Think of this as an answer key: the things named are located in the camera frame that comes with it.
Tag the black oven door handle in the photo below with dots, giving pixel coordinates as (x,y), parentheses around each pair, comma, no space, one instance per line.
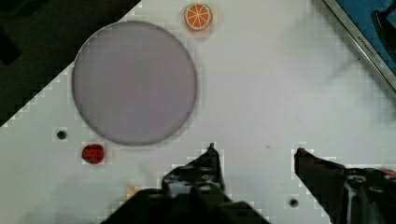
(385,31)

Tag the red strawberry toy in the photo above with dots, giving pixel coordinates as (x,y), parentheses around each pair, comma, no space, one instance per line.
(93,154)

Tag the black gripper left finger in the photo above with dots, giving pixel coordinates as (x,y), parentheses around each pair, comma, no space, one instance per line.
(205,170)

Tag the orange slice toy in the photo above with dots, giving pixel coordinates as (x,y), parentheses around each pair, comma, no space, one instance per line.
(198,16)

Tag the grey round plate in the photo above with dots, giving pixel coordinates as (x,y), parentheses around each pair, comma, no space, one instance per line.
(134,83)

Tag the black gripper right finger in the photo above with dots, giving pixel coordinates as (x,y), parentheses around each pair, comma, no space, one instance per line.
(348,195)

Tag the black toaster oven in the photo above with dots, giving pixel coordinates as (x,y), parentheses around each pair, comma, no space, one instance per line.
(355,17)

